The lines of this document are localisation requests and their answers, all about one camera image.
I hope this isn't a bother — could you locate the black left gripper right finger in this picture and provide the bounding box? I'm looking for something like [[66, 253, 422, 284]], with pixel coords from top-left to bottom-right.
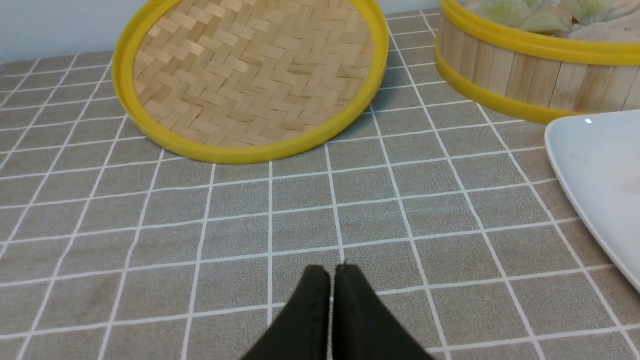
[[333, 264, 434, 360]]

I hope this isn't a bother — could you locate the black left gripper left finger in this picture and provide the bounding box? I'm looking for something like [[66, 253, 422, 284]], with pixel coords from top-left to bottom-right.
[[242, 265, 331, 360]]

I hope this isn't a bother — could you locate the white rectangular plate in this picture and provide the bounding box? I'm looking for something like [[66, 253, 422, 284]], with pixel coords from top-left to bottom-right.
[[544, 109, 640, 290]]

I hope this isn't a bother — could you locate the grey checked tablecloth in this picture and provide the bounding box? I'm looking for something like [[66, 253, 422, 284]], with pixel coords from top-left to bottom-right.
[[0, 9, 639, 360]]

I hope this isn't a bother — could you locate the bamboo steamer basket yellow rim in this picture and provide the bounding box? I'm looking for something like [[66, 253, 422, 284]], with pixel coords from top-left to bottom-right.
[[434, 0, 640, 125]]

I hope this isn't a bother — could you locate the bamboo steamer lid yellow rim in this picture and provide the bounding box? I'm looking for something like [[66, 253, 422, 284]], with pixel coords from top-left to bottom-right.
[[112, 0, 389, 164]]

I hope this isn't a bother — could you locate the pale green dumpling in steamer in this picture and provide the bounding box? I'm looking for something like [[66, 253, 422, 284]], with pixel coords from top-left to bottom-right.
[[462, 0, 531, 28], [518, 6, 573, 37]]

